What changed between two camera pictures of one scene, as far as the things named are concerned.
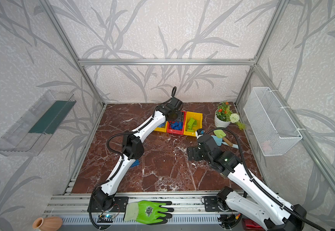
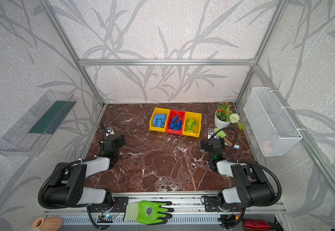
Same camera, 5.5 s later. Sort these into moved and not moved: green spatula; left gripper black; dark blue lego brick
Moved: left gripper black
Not moved: green spatula; dark blue lego brick
